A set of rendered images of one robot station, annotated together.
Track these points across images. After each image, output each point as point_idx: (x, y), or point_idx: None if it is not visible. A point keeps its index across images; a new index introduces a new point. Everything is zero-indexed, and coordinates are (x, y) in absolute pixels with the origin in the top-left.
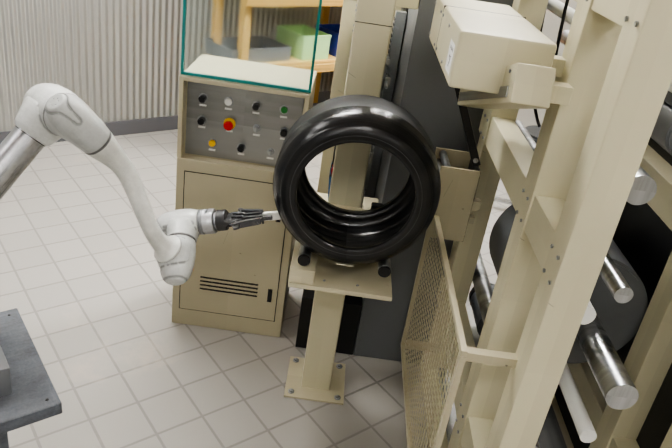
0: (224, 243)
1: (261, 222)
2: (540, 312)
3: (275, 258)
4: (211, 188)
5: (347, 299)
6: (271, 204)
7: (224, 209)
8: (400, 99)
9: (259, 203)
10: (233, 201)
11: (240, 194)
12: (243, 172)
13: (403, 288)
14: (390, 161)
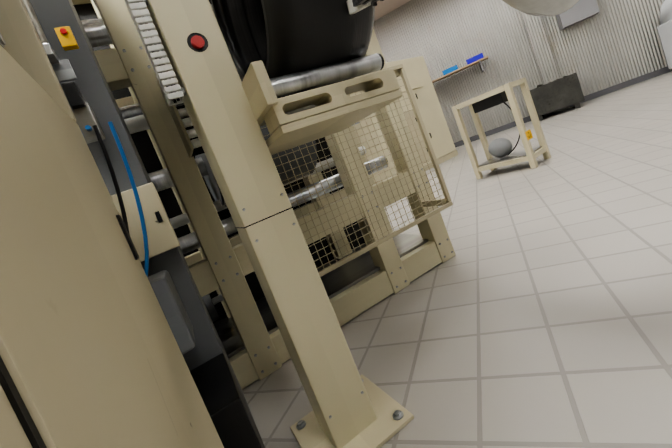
0: (176, 429)
1: (135, 274)
2: (375, 42)
3: (187, 370)
4: (12, 137)
5: (213, 367)
6: (109, 207)
7: None
8: (55, 9)
9: (102, 208)
10: (82, 211)
11: (72, 176)
12: (23, 78)
13: (201, 299)
14: (113, 103)
